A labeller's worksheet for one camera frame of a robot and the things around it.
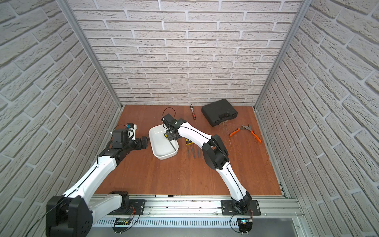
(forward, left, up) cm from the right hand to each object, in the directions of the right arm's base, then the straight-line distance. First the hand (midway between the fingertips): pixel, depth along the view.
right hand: (176, 134), depth 97 cm
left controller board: (-46, +27, -8) cm, 54 cm away
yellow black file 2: (-5, -10, -5) cm, 12 cm away
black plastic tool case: (+18, -32, +1) cm, 37 cm away
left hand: (-6, +18, +9) cm, 22 cm away
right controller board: (-51, -34, -6) cm, 62 cm away
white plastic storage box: (-7, +10, -4) cm, 13 cm away
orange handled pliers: (+6, -53, -5) cm, 53 cm away
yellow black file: (+2, +8, -4) cm, 9 cm away
